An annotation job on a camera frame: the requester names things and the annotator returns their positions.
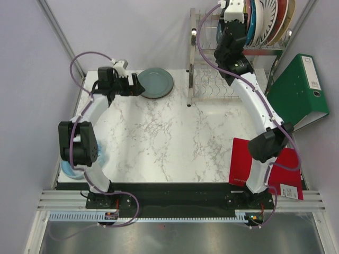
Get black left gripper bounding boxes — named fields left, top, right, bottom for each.
left=111, top=74, right=145, bottom=97

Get grey-blue ceramic plate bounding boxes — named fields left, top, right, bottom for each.
left=138, top=68, right=174, bottom=99

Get dark plate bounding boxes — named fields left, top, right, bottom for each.
left=216, top=23, right=222, bottom=44

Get blue polka dot plate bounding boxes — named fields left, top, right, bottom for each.
left=245, top=0, right=256, bottom=46

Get brown-rimmed petal pattern plate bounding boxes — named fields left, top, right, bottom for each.
left=251, top=0, right=264, bottom=47

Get white plate with blue stripes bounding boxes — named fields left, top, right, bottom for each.
left=256, top=0, right=278, bottom=46

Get red plate with teal flower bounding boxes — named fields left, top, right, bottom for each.
left=267, top=0, right=289, bottom=46

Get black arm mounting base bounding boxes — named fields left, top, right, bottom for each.
left=86, top=183, right=274, bottom=217

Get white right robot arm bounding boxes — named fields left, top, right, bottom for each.
left=214, top=21, right=293, bottom=208

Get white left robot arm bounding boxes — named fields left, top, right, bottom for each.
left=58, top=73, right=145, bottom=208

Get steel two-tier dish rack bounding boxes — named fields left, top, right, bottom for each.
left=186, top=8, right=292, bottom=106

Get light blue headphones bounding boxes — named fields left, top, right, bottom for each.
left=60, top=142, right=107, bottom=180

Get green lever arch binder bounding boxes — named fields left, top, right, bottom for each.
left=267, top=53, right=329, bottom=131

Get cream plate with bird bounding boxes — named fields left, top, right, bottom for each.
left=273, top=0, right=296, bottom=45

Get red folder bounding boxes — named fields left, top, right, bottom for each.
left=228, top=138, right=304, bottom=200

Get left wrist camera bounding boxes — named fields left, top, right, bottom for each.
left=97, top=67, right=115, bottom=86

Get white slotted cable duct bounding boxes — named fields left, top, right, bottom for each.
left=48, top=211, right=256, bottom=223

